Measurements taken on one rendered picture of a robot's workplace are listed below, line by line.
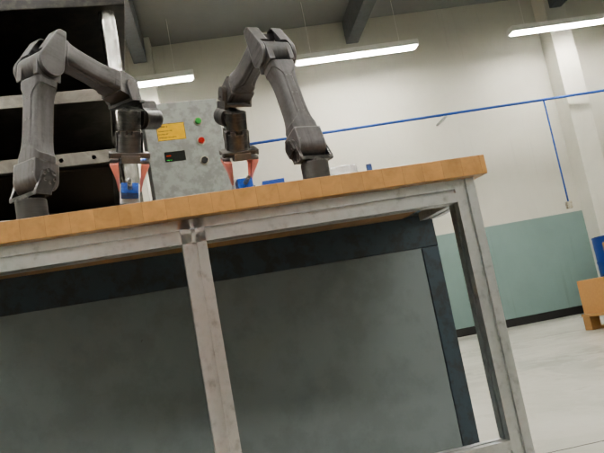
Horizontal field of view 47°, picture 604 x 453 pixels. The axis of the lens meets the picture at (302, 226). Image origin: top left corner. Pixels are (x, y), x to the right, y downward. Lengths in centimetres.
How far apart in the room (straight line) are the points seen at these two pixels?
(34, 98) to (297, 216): 62
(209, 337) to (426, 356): 77
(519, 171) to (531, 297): 164
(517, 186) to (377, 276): 761
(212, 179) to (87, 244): 147
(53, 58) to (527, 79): 865
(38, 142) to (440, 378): 116
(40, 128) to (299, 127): 55
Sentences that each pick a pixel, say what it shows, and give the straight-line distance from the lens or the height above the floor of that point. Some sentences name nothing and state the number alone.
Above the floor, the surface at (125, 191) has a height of 93.
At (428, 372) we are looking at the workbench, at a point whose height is 34.
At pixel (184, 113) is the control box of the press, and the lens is 278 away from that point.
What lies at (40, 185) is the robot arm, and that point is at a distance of 148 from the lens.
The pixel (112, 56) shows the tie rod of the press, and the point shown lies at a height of 162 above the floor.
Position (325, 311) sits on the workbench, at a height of 55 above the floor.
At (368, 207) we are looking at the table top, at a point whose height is 73.
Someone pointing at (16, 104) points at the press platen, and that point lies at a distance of 277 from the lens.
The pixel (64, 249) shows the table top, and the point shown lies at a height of 74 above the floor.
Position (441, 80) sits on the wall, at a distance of 946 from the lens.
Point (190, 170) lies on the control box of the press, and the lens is 271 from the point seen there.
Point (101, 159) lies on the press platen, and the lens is 265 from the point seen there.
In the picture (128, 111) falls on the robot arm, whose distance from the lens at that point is 177.
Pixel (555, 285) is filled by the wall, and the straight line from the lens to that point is 940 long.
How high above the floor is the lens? 53
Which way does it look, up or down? 8 degrees up
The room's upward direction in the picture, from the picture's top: 11 degrees counter-clockwise
